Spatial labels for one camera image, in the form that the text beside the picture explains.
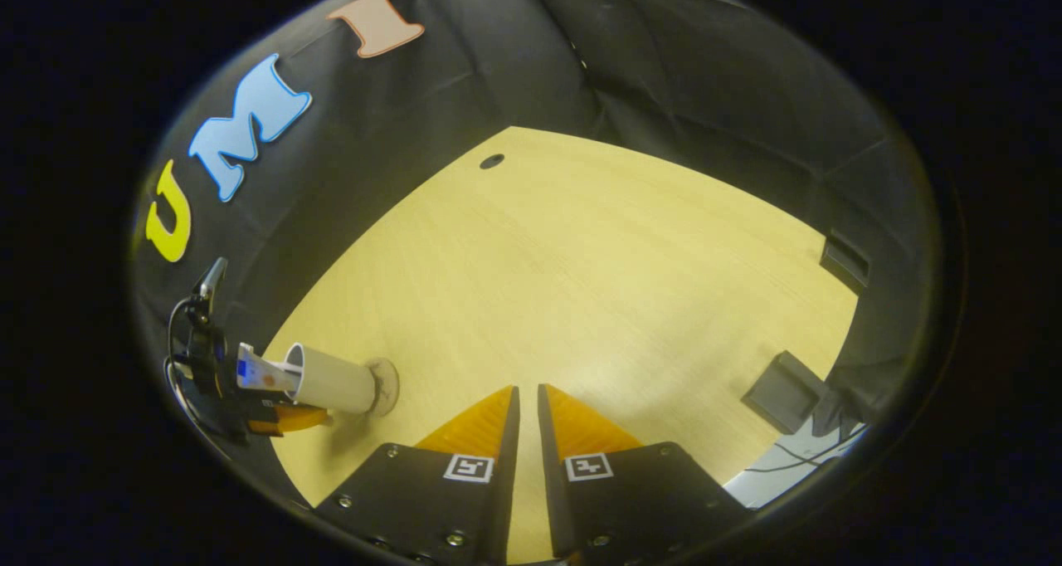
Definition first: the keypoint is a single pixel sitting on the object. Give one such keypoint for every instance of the black plastic box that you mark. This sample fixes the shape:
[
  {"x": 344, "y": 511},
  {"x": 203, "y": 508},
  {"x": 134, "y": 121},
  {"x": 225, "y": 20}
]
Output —
[
  {"x": 845, "y": 263},
  {"x": 784, "y": 392}
]

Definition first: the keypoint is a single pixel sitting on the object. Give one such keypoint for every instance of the wooden desktop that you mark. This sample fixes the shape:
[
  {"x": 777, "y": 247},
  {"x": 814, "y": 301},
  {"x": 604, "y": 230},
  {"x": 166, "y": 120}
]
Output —
[{"x": 581, "y": 284}]

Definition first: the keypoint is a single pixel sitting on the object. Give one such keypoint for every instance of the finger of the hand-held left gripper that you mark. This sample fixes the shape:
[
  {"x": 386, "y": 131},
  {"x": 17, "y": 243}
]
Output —
[{"x": 286, "y": 419}]

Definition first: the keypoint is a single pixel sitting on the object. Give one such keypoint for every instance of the round cork coaster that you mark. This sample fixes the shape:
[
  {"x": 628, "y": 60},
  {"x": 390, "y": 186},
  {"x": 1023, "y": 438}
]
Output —
[{"x": 387, "y": 387}]

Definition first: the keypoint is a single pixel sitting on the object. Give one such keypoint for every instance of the white cup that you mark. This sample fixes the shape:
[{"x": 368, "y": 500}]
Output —
[{"x": 340, "y": 379}]

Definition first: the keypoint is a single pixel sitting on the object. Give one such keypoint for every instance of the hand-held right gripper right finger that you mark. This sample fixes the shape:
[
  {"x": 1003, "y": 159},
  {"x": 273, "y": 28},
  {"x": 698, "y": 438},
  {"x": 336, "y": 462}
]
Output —
[{"x": 630, "y": 508}]

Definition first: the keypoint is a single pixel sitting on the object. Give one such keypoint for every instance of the white toothpaste tube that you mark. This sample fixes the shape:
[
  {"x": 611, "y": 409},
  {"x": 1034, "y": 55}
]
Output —
[{"x": 261, "y": 373}]

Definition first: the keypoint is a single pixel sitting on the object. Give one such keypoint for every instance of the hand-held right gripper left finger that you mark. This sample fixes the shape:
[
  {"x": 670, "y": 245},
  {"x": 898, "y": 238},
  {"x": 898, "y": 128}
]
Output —
[{"x": 431, "y": 508}]

